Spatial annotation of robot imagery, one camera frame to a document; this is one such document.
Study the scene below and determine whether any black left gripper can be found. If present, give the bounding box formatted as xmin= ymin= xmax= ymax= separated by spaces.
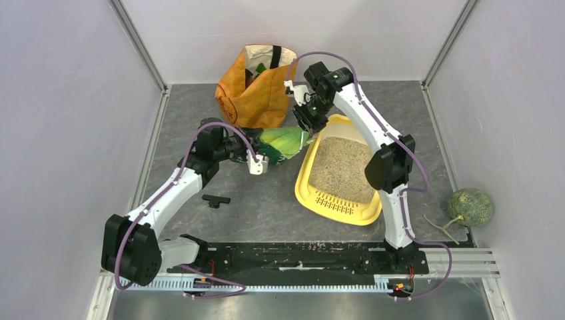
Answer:
xmin=213 ymin=125 xmax=263 ymax=163

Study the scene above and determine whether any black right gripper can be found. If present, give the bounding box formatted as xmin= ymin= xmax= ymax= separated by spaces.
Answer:
xmin=291 ymin=95 xmax=334 ymax=144

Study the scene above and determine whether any green cat litter bag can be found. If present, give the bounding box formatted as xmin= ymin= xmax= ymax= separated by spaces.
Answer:
xmin=241 ymin=126 xmax=312 ymax=167

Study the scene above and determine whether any orange paper shopping bag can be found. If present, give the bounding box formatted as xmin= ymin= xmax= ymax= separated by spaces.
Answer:
xmin=215 ymin=44 xmax=298 ymax=128

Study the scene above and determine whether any black bag clip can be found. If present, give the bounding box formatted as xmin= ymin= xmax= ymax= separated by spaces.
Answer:
xmin=201 ymin=194 xmax=231 ymax=209

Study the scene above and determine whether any yellow litter box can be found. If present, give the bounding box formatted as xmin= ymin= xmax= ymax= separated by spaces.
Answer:
xmin=294 ymin=115 xmax=382 ymax=226

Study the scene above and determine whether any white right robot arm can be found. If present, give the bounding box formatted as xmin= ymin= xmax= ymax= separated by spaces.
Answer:
xmin=286 ymin=62 xmax=418 ymax=273

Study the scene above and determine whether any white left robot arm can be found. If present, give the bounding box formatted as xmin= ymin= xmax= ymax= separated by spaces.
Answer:
xmin=101 ymin=118 xmax=263 ymax=290

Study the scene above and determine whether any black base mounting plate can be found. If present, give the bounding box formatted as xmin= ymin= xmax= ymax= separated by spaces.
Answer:
xmin=190 ymin=241 xmax=429 ymax=285

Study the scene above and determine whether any green netted melon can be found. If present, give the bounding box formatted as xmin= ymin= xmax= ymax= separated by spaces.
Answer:
xmin=424 ymin=188 xmax=494 ymax=245

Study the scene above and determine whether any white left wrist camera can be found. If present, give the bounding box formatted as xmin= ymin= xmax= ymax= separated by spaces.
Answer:
xmin=247 ymin=151 xmax=269 ymax=175

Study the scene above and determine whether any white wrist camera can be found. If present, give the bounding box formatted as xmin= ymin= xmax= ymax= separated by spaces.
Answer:
xmin=247 ymin=151 xmax=269 ymax=175
xmin=283 ymin=80 xmax=310 ymax=106

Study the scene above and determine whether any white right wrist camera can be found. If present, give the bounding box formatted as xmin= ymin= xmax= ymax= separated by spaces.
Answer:
xmin=283 ymin=80 xmax=310 ymax=106

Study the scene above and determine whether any aluminium slotted rail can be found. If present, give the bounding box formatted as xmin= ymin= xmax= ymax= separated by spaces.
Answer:
xmin=129 ymin=273 xmax=410 ymax=294

